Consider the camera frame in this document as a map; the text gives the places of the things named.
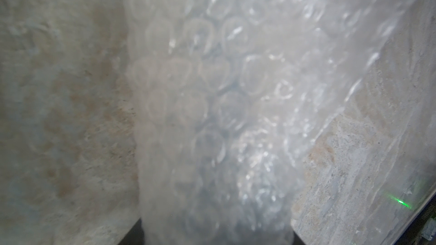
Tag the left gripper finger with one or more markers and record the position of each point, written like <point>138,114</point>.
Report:
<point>135,235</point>

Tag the clear bubble wrap sheet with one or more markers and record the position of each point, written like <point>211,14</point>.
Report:
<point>229,96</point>

